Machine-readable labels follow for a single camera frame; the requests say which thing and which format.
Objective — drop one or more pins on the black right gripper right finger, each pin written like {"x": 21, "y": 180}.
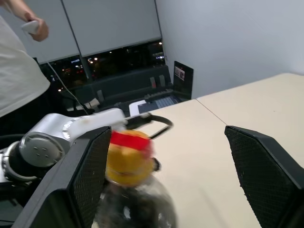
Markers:
{"x": 266, "y": 171}

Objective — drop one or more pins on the dark grey sofa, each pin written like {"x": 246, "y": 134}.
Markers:
{"x": 128, "y": 83}

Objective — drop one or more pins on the clear bottle with yellow label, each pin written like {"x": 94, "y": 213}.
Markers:
{"x": 129, "y": 161}

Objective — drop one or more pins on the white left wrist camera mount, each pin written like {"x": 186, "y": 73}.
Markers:
{"x": 109, "y": 117}

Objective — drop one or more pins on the dark laptop keyboard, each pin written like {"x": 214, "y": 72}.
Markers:
{"x": 164, "y": 99}

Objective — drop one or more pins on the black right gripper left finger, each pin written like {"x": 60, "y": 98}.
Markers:
{"x": 78, "y": 171}

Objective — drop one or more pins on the dark window with city lights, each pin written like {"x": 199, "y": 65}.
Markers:
{"x": 114, "y": 61}

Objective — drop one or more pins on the person's bare hand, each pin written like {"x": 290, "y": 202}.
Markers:
{"x": 41, "y": 29}

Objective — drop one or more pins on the grey roller blind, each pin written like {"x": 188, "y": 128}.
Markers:
{"x": 114, "y": 26}
{"x": 54, "y": 28}

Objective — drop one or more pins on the white handheld controller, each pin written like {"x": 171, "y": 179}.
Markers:
{"x": 30, "y": 26}

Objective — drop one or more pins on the person in white shirt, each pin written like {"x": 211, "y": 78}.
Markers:
{"x": 16, "y": 71}

